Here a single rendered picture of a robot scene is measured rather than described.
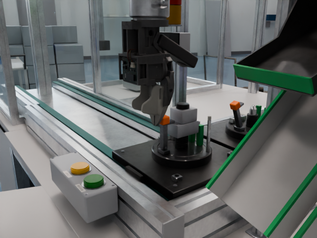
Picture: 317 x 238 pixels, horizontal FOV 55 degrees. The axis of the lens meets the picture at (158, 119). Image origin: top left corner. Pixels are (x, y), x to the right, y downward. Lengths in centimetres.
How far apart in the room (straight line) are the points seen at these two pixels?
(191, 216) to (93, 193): 19
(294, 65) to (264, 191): 19
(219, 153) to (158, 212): 26
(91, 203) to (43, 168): 38
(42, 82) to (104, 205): 109
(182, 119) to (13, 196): 46
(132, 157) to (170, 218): 23
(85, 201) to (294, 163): 37
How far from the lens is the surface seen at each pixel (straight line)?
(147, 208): 55
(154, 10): 57
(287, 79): 40
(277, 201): 48
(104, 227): 68
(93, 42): 137
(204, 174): 64
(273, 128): 55
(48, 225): 72
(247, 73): 45
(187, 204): 56
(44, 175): 92
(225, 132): 88
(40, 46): 162
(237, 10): 1298
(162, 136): 66
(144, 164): 68
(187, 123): 67
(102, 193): 61
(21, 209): 79
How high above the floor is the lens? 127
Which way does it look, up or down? 18 degrees down
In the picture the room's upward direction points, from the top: straight up
